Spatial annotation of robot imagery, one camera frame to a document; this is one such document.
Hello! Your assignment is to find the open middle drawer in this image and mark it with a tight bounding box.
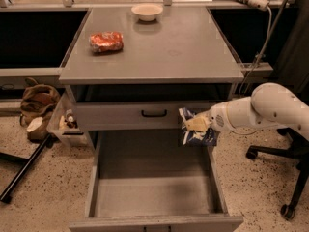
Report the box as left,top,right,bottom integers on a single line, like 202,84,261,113
69,130,243,232

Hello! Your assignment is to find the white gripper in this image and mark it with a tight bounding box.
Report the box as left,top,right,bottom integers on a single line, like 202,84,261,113
184,102,230,131

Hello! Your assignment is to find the white bowl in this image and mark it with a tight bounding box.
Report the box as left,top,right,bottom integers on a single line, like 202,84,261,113
131,3,163,22

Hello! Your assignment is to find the brown backpack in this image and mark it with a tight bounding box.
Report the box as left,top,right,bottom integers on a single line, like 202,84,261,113
19,77,61,142

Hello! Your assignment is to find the grey drawer cabinet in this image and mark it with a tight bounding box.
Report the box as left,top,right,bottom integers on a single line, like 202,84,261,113
59,6,244,232

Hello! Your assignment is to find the blue chip bag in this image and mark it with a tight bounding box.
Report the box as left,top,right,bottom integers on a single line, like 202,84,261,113
179,107,217,146

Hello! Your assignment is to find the top drawer with black handle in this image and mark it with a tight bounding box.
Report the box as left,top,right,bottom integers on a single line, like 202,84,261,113
74,101,215,131

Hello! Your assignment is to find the orange chip bag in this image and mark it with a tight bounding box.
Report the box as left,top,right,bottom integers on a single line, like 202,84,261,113
89,31,124,53

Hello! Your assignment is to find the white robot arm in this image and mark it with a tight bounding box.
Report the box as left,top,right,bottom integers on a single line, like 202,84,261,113
179,83,309,142

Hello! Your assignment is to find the black office chair base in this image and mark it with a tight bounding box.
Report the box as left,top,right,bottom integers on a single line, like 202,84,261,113
245,127,309,220

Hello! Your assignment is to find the black metal stand leg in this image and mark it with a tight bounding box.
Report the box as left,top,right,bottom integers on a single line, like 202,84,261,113
0,134,53,204

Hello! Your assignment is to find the clear plastic bin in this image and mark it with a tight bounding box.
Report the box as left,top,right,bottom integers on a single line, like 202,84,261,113
47,93,87,147

